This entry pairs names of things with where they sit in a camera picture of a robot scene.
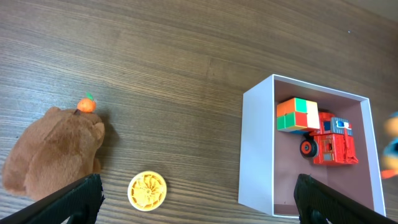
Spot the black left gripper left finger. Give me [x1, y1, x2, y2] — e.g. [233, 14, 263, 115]
[1, 174, 104, 224]

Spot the yellow round wheel toy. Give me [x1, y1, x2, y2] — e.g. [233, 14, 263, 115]
[127, 170, 167, 212]

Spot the small orange fruit toy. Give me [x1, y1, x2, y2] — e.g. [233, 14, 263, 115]
[77, 93, 96, 113]

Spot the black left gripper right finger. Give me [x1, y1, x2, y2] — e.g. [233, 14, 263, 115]
[294, 174, 397, 224]

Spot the yellow duck toy blue hat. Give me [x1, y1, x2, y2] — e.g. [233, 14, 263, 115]
[381, 112, 397, 179]

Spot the red toy truck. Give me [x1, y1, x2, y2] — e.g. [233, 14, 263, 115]
[300, 112, 358, 166]

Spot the colourful puzzle cube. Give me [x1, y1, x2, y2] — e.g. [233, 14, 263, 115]
[276, 98, 320, 133]

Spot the white box pink inside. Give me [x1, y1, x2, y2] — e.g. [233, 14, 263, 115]
[238, 74, 386, 219]

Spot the brown plush capybara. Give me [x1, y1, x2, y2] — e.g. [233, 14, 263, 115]
[2, 107, 105, 201]

